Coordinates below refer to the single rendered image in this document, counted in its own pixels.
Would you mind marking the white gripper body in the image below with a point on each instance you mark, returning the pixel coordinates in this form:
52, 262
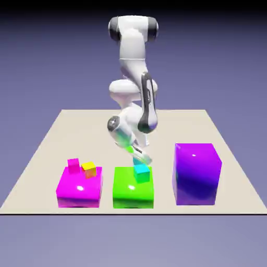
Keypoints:
141, 157

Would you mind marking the large magenta box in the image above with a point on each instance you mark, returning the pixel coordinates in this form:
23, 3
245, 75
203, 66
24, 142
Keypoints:
79, 189

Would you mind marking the small cyan cube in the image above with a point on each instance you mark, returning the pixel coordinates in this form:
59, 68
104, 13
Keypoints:
141, 174

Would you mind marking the small yellow cube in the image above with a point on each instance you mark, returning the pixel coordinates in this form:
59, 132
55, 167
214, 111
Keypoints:
89, 170

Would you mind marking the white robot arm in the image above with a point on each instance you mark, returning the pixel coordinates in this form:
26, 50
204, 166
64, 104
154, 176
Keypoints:
132, 50

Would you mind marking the large purple box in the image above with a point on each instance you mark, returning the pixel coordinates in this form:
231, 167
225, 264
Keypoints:
196, 173

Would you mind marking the large green box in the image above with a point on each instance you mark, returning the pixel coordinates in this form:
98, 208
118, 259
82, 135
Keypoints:
131, 190

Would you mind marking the small magenta cube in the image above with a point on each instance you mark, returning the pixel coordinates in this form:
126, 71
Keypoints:
73, 165

